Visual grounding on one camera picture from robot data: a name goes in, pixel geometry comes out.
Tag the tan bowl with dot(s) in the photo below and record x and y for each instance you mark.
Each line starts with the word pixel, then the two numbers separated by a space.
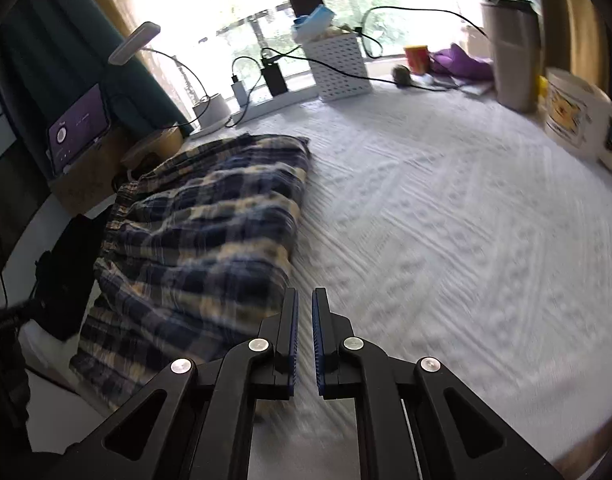
pixel 150 147

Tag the gold curtain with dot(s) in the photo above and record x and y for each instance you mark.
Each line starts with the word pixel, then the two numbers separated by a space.
pixel 581 35

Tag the cardboard box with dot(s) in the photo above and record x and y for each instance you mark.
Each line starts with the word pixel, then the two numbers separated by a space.
pixel 80 185

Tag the steel tumbler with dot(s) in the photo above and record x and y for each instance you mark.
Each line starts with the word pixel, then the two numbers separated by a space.
pixel 511 60

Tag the blue plaid pants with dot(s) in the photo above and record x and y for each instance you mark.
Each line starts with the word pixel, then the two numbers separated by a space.
pixel 195 240

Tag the purple cloth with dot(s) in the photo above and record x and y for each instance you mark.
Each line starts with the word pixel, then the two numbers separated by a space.
pixel 461 62

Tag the white perforated basket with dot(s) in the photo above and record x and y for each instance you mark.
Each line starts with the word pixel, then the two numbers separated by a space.
pixel 341 80

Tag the black power adapter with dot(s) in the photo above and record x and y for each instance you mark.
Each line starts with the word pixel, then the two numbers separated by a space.
pixel 276 80

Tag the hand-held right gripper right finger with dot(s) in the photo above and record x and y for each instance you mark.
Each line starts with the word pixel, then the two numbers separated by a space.
pixel 318 340

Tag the white power strip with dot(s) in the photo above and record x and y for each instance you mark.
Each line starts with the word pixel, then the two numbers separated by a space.
pixel 266 107

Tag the white charger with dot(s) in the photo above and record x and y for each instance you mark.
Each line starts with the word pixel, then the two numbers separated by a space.
pixel 239 92

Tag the white bear print mug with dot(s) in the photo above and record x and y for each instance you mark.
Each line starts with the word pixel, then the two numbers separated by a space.
pixel 576 115

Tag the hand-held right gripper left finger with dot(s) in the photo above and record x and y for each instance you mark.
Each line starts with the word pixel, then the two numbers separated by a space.
pixel 293 330

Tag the tablet with purple screen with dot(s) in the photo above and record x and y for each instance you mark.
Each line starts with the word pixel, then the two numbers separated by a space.
pixel 78 127

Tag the grey fuzzy ball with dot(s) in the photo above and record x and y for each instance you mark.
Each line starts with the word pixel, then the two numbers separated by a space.
pixel 401 75

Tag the black cloth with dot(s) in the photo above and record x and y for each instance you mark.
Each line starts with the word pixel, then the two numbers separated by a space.
pixel 70 270

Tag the white desk lamp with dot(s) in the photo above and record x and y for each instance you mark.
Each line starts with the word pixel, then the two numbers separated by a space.
pixel 133 42

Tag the teal curtain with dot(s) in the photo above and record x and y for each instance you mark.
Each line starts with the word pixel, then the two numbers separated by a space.
pixel 45 50

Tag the red cup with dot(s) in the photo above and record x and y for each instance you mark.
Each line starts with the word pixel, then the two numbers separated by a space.
pixel 417 60

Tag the light blue pack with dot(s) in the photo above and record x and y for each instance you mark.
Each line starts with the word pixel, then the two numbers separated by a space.
pixel 313 19

